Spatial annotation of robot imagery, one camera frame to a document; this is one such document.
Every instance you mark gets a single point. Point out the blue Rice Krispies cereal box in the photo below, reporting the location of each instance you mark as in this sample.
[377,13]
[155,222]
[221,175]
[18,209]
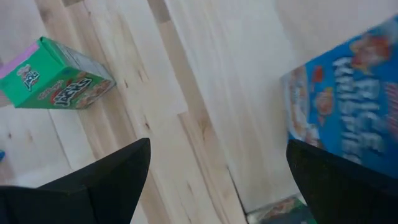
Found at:
[348,109]
[1,155]

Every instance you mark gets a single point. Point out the wooden shelf with black frame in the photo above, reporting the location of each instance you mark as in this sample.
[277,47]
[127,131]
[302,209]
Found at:
[248,62]

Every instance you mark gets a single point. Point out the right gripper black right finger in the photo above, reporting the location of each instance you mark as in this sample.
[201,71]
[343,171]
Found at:
[348,199]

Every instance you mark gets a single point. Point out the green Apple Jacks cereal box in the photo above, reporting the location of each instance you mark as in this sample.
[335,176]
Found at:
[56,81]
[276,213]

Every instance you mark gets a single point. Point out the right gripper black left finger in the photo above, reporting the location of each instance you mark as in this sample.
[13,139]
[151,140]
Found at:
[77,202]

